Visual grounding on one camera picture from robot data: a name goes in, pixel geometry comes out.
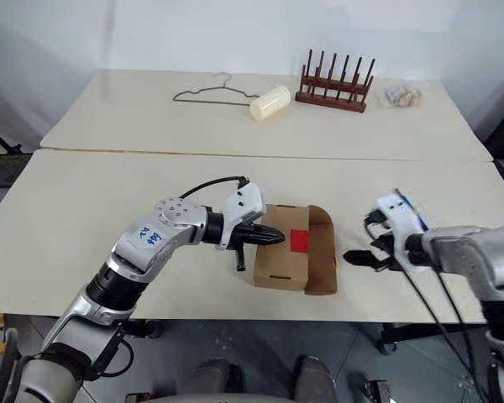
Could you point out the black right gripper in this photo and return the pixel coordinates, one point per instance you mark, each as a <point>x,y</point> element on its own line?
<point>384,241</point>

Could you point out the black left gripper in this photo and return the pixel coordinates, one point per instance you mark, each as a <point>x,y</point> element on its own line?
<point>243,236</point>

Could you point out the brown cardboard box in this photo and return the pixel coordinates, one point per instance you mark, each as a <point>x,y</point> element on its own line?
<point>277,262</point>

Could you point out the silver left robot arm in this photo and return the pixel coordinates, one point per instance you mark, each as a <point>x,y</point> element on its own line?
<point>151,247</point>

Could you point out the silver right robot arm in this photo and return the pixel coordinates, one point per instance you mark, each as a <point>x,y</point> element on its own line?
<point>466,252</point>

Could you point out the red tape square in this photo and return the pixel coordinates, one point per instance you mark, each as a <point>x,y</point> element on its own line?
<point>300,241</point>

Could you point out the black table caster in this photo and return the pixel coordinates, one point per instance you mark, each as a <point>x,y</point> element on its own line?
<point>390,340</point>
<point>145,329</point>

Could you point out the dark rounded shape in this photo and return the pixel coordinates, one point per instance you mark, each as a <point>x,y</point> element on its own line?
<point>315,375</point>
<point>214,378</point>

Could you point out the small dark foot block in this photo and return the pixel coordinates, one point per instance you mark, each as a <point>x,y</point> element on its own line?
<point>138,398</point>
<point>376,392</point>

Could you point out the cream cylindrical roll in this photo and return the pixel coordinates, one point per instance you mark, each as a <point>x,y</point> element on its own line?
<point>271,104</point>

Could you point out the dark wooden peg rack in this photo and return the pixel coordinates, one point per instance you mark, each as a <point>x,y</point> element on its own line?
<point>327,103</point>

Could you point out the clear bag of small parts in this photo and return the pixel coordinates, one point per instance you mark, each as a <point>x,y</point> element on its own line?
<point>401,97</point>

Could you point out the black tripod stand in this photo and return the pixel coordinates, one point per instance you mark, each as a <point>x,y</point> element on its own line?
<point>2,138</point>

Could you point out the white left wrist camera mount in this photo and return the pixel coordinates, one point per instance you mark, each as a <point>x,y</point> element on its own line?
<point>241,203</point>

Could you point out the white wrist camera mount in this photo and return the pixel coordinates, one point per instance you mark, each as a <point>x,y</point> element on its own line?
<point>241,203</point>
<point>397,210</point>

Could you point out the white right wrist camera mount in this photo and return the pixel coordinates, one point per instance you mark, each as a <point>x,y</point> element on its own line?
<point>397,210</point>

